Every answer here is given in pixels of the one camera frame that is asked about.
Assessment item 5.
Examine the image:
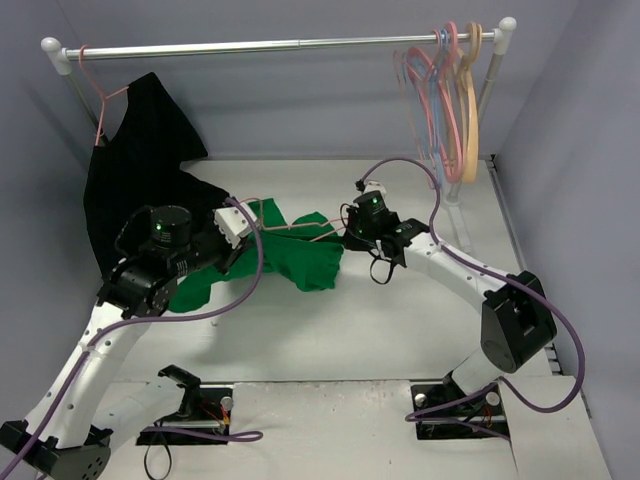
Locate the green t shirt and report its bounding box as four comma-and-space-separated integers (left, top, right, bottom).
167, 198, 346, 315

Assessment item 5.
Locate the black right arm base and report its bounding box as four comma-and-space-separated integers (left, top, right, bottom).
405, 383, 510, 441

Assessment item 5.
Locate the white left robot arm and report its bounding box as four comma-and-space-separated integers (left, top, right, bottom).
1, 198, 262, 479

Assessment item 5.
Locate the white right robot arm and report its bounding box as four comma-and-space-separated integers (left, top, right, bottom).
343, 190, 557, 412

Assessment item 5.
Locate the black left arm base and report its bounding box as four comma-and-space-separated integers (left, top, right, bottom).
136, 365, 233, 446

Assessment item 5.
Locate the black t shirt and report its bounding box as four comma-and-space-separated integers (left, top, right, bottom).
83, 72, 229, 275

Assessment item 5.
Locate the wooden hanger front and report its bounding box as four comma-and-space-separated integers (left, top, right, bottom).
454, 21, 483, 183

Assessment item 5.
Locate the blue hanger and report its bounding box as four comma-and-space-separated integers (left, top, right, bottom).
401, 28, 451, 189

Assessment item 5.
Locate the pink hanger with black shirt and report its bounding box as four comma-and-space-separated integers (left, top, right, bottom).
78, 44, 130, 147

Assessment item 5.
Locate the silver clothes rack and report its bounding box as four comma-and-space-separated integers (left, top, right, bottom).
40, 16, 517, 256

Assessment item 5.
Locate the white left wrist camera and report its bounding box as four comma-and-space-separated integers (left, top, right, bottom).
213, 202, 257, 248

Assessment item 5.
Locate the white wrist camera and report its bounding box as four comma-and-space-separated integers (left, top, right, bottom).
355, 179, 387, 198
213, 202, 257, 248

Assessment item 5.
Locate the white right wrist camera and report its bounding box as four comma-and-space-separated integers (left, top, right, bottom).
355, 179, 387, 198

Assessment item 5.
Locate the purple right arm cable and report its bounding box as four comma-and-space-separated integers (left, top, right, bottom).
360, 157, 586, 431

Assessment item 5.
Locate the thin black cable loop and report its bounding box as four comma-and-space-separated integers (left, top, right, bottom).
143, 424, 174, 479

